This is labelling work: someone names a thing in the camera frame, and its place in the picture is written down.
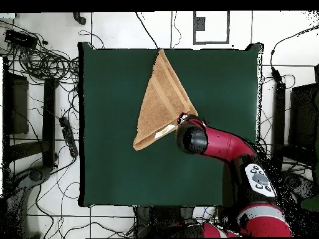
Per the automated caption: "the green object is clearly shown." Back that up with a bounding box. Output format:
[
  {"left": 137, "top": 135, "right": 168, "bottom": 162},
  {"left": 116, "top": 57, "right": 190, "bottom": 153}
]
[{"left": 300, "top": 196, "right": 319, "bottom": 212}]

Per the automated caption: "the grey rectangular frame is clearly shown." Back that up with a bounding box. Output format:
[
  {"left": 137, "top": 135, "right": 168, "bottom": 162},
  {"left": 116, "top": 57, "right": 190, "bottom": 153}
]
[{"left": 193, "top": 11, "right": 231, "bottom": 45}]

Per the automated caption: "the tan terry towel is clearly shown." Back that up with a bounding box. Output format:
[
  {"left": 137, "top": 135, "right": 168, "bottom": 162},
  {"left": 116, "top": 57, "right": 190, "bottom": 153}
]
[{"left": 133, "top": 49, "right": 199, "bottom": 151}]

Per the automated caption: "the black frame stand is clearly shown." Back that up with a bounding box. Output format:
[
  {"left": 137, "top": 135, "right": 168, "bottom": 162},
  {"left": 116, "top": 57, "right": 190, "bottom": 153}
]
[
  {"left": 1, "top": 56, "right": 60, "bottom": 170},
  {"left": 270, "top": 63, "right": 319, "bottom": 172}
]

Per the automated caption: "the dark green table cloth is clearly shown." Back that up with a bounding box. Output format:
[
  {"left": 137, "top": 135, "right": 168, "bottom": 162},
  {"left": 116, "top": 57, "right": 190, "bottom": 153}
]
[{"left": 77, "top": 42, "right": 265, "bottom": 209}]

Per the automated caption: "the dark stand base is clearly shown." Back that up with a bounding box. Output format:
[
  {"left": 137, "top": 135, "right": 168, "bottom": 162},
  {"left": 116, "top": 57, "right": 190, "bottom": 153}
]
[
  {"left": 281, "top": 171, "right": 318, "bottom": 202},
  {"left": 4, "top": 165, "right": 53, "bottom": 238}
]

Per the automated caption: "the black adapter box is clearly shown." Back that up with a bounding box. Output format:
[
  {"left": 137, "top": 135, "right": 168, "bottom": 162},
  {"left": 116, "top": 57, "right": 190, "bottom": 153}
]
[{"left": 4, "top": 29, "right": 39, "bottom": 50}]

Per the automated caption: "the black cable tangle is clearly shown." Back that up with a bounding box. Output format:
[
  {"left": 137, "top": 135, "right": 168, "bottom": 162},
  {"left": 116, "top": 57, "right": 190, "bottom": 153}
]
[
  {"left": 0, "top": 18, "right": 80, "bottom": 87},
  {"left": 255, "top": 74, "right": 300, "bottom": 175}
]

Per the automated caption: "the dark square block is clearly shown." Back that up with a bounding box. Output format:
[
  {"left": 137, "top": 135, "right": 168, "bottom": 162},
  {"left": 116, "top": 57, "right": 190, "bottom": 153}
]
[{"left": 194, "top": 16, "right": 206, "bottom": 32}]

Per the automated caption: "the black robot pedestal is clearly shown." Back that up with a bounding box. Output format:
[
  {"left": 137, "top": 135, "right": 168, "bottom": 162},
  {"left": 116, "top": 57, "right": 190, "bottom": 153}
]
[{"left": 134, "top": 205, "right": 198, "bottom": 238}]

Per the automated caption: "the black hook-shaped object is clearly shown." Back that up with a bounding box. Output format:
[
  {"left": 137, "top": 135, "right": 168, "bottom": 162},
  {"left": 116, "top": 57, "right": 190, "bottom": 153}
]
[{"left": 72, "top": 11, "right": 88, "bottom": 26}]

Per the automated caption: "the black cable with connector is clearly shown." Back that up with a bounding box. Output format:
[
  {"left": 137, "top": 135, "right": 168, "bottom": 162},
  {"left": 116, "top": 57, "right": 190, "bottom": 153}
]
[{"left": 270, "top": 24, "right": 319, "bottom": 84}]

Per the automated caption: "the black power strip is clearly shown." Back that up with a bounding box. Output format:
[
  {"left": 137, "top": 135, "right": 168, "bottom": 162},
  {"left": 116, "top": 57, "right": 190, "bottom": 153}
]
[{"left": 59, "top": 116, "right": 79, "bottom": 159}]

